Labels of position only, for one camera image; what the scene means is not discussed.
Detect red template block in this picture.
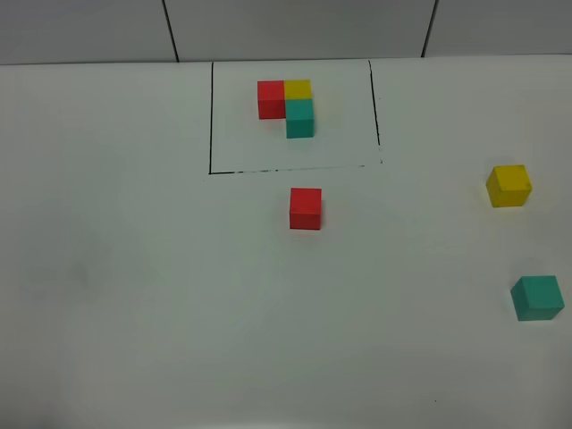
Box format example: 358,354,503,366
257,80,286,120

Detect yellow template block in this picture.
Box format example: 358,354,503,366
283,80,312,100

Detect green template block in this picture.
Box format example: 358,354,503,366
285,98,315,139

